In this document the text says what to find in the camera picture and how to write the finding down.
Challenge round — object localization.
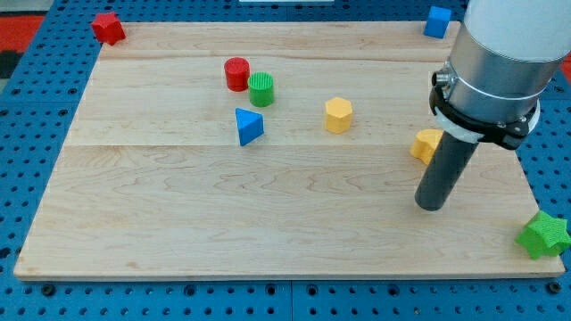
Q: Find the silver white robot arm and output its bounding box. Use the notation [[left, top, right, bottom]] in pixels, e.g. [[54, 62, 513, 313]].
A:
[[430, 0, 570, 150]]

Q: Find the blue triangle block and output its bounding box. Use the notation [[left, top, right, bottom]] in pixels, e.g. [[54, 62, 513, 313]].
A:
[[235, 108, 264, 146]]

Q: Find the light wooden board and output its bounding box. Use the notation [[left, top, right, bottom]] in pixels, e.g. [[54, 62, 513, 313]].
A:
[[13, 21, 565, 282]]

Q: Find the yellow hexagon block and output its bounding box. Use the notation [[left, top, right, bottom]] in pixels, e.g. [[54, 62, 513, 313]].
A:
[[325, 97, 353, 134]]

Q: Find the green cylinder block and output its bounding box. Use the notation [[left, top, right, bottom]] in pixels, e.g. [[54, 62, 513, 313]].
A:
[[247, 71, 275, 107]]

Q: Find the red cylinder block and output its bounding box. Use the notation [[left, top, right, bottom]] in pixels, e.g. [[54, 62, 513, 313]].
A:
[[224, 57, 250, 92]]

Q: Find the yellow heart block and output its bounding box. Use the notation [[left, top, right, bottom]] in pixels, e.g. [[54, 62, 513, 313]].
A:
[[410, 128, 443, 165]]

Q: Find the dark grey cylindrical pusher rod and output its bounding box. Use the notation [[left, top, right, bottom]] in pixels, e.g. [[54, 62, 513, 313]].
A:
[[415, 132, 478, 211]]

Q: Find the blue cube block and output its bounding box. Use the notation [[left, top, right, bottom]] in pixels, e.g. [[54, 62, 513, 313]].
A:
[[423, 6, 452, 38]]

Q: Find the red star block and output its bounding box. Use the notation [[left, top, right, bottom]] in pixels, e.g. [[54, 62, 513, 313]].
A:
[[91, 12, 126, 45]]

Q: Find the green star block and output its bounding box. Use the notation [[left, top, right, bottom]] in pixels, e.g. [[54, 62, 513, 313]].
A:
[[515, 210, 570, 259]]

